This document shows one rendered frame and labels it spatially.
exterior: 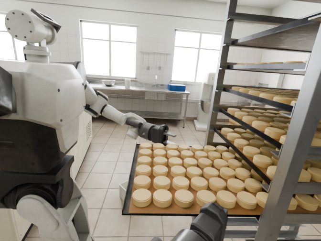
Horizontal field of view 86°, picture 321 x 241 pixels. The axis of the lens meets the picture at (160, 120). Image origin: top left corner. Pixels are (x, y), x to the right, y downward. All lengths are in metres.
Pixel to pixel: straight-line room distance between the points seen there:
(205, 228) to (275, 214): 0.17
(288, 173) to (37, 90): 0.56
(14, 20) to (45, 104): 0.21
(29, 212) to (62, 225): 0.11
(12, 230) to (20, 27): 1.44
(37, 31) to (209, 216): 0.58
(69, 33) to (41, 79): 4.68
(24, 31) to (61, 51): 4.64
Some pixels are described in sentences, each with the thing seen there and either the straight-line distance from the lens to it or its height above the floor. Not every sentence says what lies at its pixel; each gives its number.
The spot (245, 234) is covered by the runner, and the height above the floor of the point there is 0.50.
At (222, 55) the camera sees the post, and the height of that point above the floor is 1.45.
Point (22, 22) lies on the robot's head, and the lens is 0.56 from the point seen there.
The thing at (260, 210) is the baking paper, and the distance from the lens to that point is 0.57.
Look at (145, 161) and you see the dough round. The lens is 0.63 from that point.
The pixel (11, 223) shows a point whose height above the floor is 0.30.
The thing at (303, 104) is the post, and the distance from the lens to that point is 0.41.
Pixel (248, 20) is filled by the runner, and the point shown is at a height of 1.58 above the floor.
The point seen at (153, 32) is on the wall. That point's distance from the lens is 4.79.
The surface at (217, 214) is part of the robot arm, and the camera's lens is 0.42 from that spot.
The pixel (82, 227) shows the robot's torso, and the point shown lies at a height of 0.73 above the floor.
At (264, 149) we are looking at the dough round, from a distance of 0.67.
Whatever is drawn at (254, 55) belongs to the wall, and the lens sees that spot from 5.51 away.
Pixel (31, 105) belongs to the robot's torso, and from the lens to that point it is 0.48.
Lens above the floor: 1.38
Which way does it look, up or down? 17 degrees down
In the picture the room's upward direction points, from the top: 4 degrees clockwise
